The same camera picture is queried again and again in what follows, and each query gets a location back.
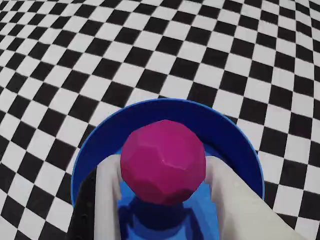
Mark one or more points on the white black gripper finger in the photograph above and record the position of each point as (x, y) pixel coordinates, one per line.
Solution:
(105, 200)

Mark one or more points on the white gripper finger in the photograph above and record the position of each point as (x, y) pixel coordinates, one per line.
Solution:
(240, 205)

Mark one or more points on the pink faceted ball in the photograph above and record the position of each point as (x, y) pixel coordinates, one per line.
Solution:
(162, 162)

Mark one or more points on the blue round box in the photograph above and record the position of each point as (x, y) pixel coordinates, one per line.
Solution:
(175, 110)

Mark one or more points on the black white checkered mat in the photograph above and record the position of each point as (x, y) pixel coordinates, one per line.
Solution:
(75, 50)

